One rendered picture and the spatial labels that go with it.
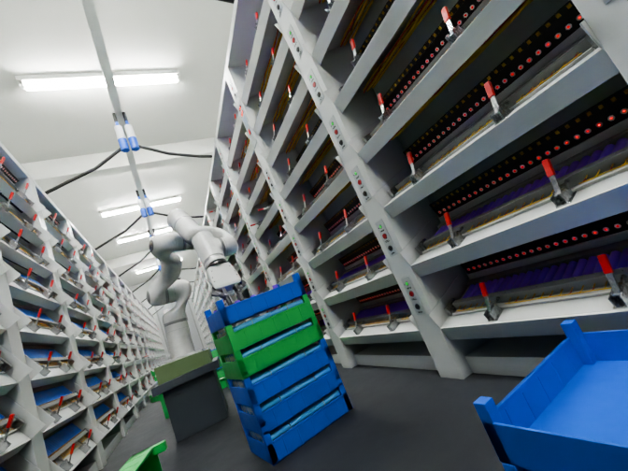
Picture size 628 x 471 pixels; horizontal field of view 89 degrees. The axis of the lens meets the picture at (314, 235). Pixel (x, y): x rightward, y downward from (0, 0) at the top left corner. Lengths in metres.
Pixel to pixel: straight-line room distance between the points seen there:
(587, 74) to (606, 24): 0.07
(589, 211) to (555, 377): 0.29
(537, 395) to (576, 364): 0.13
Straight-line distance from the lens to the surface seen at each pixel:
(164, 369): 1.84
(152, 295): 1.93
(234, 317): 1.03
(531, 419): 0.64
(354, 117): 1.18
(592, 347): 0.78
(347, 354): 1.65
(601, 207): 0.73
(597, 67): 0.71
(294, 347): 1.09
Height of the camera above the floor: 0.38
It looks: 10 degrees up
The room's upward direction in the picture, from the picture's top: 23 degrees counter-clockwise
